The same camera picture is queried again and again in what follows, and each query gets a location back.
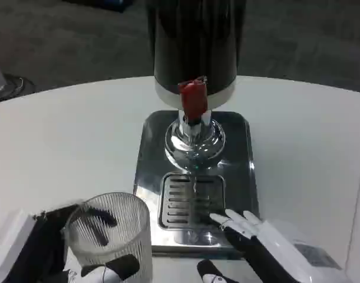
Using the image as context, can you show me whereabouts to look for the red dispenser tap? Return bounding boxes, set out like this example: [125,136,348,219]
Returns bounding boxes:
[178,75,209,123]

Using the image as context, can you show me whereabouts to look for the black drink dispenser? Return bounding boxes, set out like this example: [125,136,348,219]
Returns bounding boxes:
[144,0,249,189]

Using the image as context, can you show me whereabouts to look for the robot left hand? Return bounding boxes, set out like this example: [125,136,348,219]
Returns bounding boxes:
[0,198,141,283]

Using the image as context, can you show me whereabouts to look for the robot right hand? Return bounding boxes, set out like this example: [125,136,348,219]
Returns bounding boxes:
[196,209,350,283]

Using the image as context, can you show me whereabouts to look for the steel drip tray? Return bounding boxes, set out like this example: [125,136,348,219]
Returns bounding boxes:
[133,110,260,260]

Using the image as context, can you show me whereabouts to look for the clear ribbed glass cup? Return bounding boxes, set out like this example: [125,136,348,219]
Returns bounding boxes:
[63,192,153,283]

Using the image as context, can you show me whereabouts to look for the black cables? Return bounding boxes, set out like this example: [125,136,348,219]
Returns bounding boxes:
[0,72,36,103]

